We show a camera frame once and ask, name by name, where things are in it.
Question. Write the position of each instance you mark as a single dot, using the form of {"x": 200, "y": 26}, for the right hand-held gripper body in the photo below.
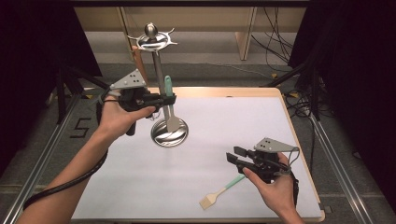
{"x": 267, "y": 161}

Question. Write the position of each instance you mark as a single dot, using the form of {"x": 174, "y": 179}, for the light wooden shelf unit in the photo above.
{"x": 202, "y": 18}

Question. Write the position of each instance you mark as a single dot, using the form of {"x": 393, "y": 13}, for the steel utensil rack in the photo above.
{"x": 151, "y": 31}

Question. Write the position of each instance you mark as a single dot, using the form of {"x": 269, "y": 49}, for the aluminium floor rail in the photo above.
{"x": 40, "y": 168}
{"x": 336, "y": 168}

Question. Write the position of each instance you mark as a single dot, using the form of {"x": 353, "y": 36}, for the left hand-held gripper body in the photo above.
{"x": 130, "y": 81}

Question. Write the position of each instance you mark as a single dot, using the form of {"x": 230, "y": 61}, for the person's left hand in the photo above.
{"x": 113, "y": 119}

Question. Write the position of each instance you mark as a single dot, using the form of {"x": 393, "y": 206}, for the person's right hand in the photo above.
{"x": 278, "y": 194}

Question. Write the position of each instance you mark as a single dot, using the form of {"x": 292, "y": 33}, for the black metal stand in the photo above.
{"x": 62, "y": 93}
{"x": 314, "y": 93}

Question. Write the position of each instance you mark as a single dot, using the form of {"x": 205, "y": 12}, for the white table cover sheet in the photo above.
{"x": 218, "y": 130}

